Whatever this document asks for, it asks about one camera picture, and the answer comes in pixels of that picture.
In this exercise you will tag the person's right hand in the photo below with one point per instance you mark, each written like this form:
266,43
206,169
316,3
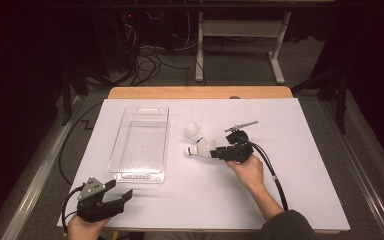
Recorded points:
250,175

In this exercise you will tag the wooden table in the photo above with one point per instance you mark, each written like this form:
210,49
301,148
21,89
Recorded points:
180,92

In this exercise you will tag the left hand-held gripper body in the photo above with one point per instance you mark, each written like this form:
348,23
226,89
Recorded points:
95,210

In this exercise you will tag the grey metal floor rail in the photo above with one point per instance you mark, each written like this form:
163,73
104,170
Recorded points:
36,186
363,173

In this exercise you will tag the clear plastic storage bin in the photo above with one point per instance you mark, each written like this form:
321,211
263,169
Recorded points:
140,146

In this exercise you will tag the black computer tower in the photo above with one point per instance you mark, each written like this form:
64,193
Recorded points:
116,40

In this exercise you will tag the black metal stand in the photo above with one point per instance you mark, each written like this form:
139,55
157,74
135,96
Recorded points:
67,100
341,106

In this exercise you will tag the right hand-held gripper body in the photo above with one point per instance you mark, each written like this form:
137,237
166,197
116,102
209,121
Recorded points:
240,151

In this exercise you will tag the white table mat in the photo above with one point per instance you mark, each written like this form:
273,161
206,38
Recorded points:
180,200

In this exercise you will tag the dark curtain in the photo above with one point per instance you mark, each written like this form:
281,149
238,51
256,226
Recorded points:
13,66
380,66

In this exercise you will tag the person's left hand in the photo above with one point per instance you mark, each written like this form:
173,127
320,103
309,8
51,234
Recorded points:
83,231

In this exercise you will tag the white metal desk frame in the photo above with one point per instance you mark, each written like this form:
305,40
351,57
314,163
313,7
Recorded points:
240,28

